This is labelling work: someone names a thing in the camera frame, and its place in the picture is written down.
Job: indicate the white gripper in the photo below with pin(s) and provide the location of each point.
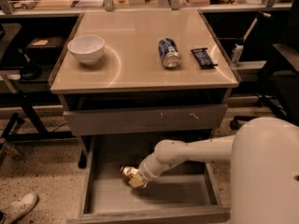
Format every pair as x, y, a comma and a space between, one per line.
143, 174

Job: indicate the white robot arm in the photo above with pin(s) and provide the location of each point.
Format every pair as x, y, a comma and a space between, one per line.
264, 169

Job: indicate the open middle drawer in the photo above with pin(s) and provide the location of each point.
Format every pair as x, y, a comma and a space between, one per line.
185, 195

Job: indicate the closed top drawer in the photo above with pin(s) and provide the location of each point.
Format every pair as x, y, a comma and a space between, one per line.
145, 120

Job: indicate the grey drawer cabinet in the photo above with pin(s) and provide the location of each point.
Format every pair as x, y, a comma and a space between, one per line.
131, 74

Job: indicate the blue soda can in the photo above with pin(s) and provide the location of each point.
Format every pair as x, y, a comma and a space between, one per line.
169, 54

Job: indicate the white shoe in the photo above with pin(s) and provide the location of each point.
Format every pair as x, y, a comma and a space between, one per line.
19, 208

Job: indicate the dark blue snack bar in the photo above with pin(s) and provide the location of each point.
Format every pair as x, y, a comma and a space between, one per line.
203, 58

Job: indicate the white bowl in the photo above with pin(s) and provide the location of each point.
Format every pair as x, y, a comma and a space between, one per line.
87, 49

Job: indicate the black box on shelf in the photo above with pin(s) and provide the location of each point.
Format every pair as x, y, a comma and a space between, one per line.
45, 46

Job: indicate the black office chair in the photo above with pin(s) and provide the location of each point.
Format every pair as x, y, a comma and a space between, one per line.
277, 84

